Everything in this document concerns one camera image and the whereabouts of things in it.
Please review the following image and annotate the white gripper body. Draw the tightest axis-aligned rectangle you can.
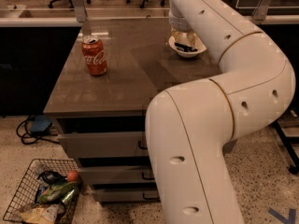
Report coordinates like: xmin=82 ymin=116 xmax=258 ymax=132
xmin=169 ymin=1 xmax=193 ymax=33

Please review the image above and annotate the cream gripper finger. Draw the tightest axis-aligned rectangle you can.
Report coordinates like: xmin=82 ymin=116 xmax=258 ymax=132
xmin=186 ymin=32 xmax=197 ymax=49
xmin=171 ymin=28 xmax=183 ymax=48

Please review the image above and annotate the dark blueberry RXBAR wrapper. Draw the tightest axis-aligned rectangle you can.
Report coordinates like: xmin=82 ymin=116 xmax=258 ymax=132
xmin=175 ymin=42 xmax=198 ymax=52

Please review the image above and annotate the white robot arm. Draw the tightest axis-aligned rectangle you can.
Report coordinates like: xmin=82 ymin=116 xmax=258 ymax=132
xmin=146 ymin=0 xmax=295 ymax=224

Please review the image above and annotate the white paper bowl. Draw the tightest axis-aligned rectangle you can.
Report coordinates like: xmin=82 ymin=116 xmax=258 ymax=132
xmin=168 ymin=36 xmax=206 ymax=58

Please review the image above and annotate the red Coca-Cola can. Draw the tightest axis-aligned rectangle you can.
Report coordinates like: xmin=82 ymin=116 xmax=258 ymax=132
xmin=81 ymin=35 xmax=107 ymax=76

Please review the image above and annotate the grey drawer cabinet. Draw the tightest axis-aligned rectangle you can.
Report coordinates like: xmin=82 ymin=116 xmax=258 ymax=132
xmin=45 ymin=19 xmax=217 ymax=192

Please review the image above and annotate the top grey drawer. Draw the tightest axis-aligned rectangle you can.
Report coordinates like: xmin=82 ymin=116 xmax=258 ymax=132
xmin=58 ymin=132 xmax=148 ymax=158

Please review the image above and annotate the grey drawer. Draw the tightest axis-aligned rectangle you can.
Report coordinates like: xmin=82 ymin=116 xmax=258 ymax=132
xmin=58 ymin=132 xmax=148 ymax=158
xmin=92 ymin=188 xmax=160 ymax=203
xmin=78 ymin=166 xmax=155 ymax=184

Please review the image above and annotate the middle grey drawer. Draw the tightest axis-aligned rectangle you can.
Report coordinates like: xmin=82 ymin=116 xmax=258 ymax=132
xmin=78 ymin=166 xmax=155 ymax=184

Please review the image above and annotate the blue foot pedal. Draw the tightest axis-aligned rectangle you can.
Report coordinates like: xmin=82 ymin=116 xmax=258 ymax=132
xmin=30 ymin=115 xmax=52 ymax=134

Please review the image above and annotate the orange ball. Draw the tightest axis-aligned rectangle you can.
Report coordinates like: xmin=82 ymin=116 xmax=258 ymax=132
xmin=66 ymin=170 xmax=78 ymax=182

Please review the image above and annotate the bottom grey drawer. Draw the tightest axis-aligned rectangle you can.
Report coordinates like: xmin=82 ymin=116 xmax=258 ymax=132
xmin=92 ymin=188 xmax=160 ymax=203

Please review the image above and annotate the green snack bag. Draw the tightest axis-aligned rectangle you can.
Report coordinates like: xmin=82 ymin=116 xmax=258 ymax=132
xmin=37 ymin=182 xmax=77 ymax=203

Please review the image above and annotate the yellow snack packet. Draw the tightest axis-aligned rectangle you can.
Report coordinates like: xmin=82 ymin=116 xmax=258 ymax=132
xmin=20 ymin=204 xmax=60 ymax=224

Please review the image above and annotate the right grey metal post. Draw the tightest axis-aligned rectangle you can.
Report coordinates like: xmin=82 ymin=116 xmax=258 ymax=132
xmin=252 ymin=0 xmax=272 ymax=21

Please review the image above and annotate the grey metal post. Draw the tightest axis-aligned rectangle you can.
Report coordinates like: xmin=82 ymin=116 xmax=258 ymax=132
xmin=252 ymin=0 xmax=272 ymax=21
xmin=72 ymin=0 xmax=87 ymax=22

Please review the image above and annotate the left grey metal post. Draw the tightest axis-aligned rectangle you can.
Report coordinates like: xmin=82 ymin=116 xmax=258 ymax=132
xmin=72 ymin=0 xmax=87 ymax=22

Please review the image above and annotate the black cart frame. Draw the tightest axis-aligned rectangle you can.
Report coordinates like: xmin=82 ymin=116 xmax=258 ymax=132
xmin=272 ymin=109 xmax=299 ymax=175

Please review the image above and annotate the black floor cable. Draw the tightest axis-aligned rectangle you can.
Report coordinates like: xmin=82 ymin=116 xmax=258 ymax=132
xmin=16 ymin=115 xmax=60 ymax=146

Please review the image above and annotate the black wire basket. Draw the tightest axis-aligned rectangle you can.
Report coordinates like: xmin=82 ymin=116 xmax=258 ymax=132
xmin=3 ymin=159 xmax=81 ymax=224

